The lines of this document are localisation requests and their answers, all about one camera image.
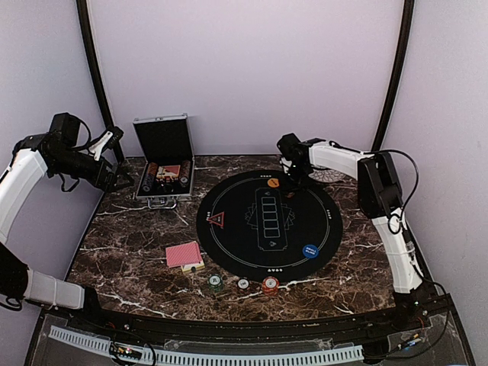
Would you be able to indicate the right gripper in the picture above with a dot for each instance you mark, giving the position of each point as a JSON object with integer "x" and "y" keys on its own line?
{"x": 305, "y": 184}

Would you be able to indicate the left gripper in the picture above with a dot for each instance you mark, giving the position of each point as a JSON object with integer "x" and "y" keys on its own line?
{"x": 107, "y": 184}

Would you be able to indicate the orange big blind button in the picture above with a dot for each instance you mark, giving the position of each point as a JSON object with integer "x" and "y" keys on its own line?
{"x": 273, "y": 182}

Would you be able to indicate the blue small blind button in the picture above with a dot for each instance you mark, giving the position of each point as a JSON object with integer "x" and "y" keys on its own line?
{"x": 310, "y": 251}

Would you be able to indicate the red triangular all-in marker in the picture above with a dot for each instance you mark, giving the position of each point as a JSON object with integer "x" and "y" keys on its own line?
{"x": 217, "y": 219}

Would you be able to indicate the red-gold 5 chip stack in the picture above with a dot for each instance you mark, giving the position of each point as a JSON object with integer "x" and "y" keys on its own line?
{"x": 270, "y": 285}

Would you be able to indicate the black-red 100 chip stack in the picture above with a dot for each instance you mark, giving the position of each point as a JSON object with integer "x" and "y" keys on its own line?
{"x": 243, "y": 285}

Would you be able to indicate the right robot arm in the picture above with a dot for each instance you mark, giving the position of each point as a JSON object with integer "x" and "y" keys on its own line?
{"x": 380, "y": 199}

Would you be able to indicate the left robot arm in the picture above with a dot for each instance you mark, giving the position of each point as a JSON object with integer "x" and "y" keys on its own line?
{"x": 56, "y": 152}

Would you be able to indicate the purple chip row in case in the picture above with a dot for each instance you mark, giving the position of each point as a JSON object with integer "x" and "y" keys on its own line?
{"x": 147, "y": 184}

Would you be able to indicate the patterned ceramic plate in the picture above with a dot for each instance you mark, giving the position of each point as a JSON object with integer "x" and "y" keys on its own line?
{"x": 326, "y": 176}

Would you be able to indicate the orange chip row in case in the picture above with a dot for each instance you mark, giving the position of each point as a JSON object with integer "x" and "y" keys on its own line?
{"x": 152, "y": 170}

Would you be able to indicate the clear dealer button in case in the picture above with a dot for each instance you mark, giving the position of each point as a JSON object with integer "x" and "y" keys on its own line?
{"x": 166, "y": 189}

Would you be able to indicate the aluminium poker chip case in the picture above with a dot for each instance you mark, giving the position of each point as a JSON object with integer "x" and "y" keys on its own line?
{"x": 165, "y": 140}

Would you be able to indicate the boxed card deck in case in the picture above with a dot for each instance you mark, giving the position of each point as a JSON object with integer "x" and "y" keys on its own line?
{"x": 168, "y": 172}

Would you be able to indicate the brown chip row in case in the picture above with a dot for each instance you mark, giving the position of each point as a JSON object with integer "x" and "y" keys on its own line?
{"x": 184, "y": 174}

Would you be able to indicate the black round poker mat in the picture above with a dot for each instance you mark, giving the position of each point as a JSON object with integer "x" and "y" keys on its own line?
{"x": 264, "y": 232}

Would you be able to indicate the red card deck on table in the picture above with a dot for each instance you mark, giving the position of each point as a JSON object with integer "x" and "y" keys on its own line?
{"x": 186, "y": 256}

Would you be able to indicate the green poker chip stack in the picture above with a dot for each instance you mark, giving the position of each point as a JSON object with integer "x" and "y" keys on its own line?
{"x": 215, "y": 283}

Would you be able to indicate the left black frame post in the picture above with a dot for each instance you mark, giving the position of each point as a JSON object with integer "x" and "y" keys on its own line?
{"x": 92, "y": 61}

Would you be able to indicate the black frame post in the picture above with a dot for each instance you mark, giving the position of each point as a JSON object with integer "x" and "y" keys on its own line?
{"x": 396, "y": 73}
{"x": 92, "y": 61}

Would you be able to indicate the white slotted cable duct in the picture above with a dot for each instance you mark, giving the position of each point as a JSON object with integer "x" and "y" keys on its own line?
{"x": 127, "y": 354}

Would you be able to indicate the right black frame post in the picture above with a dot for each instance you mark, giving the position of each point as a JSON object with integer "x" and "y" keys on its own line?
{"x": 396, "y": 73}

